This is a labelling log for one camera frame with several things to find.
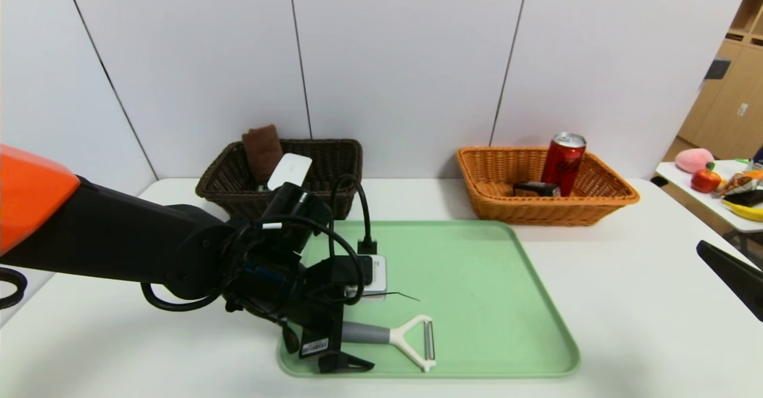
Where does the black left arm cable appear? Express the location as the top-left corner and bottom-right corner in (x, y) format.
(140, 174), (380, 355)

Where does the yellow banana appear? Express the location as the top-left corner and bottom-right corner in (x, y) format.
(722, 200), (763, 222)

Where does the black cable loop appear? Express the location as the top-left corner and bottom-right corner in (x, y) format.
(0, 266), (28, 310)

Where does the red apple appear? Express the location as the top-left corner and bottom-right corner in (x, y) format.
(691, 162), (722, 194)

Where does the dark brown wicker basket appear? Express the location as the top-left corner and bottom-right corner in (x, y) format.
(195, 139), (364, 222)

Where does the black flat packet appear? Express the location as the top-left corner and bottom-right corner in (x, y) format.
(724, 189), (763, 207)

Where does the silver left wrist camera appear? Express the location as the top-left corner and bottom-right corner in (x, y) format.
(345, 254), (389, 299)

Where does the white rectangular case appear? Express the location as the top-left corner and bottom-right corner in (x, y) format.
(267, 153), (314, 191)

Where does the white peeler grey handle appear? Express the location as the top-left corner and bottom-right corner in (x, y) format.
(341, 315), (437, 374)

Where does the white side table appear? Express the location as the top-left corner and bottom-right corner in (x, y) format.
(656, 160), (763, 235)

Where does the brown towel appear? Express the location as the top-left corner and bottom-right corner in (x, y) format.
(241, 125), (284, 183)

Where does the thin black cable tie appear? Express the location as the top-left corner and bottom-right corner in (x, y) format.
(362, 291), (421, 303)

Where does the red soda can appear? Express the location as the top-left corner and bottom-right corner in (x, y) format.
(540, 132), (588, 197)

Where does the light green plastic tray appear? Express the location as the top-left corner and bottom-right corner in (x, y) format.
(277, 219), (581, 379)

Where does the wooden cabinet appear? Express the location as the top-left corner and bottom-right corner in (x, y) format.
(678, 0), (763, 160)

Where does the pink peach plush toy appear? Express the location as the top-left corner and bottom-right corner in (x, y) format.
(675, 147), (715, 174)

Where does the black chewing gum box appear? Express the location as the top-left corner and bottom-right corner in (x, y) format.
(513, 181), (562, 198)

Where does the colourful snack bag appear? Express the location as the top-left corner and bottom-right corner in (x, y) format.
(718, 170), (763, 198)

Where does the orange wicker basket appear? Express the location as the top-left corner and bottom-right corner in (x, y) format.
(456, 146), (641, 227)

